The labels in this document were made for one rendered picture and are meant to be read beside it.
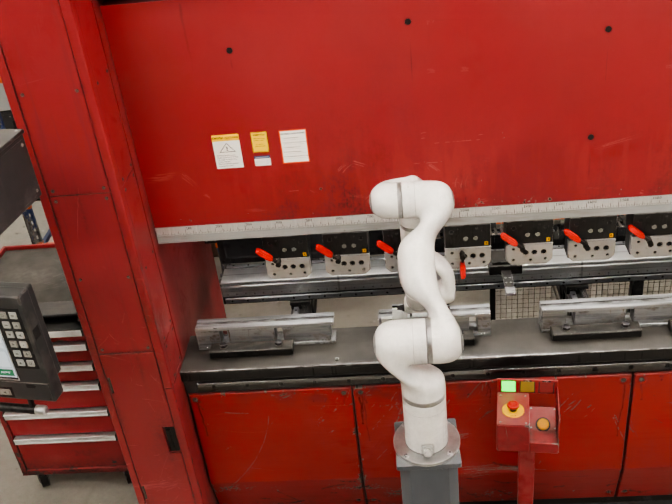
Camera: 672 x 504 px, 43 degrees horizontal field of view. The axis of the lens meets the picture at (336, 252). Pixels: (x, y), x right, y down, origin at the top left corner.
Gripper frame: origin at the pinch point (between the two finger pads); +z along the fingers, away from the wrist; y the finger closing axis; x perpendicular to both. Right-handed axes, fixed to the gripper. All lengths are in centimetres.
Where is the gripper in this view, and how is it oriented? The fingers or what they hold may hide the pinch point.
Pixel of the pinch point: (419, 310)
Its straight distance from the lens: 293.7
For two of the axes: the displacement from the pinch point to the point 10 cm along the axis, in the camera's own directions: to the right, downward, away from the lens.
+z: 1.0, 2.9, 9.5
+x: 0.3, 9.6, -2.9
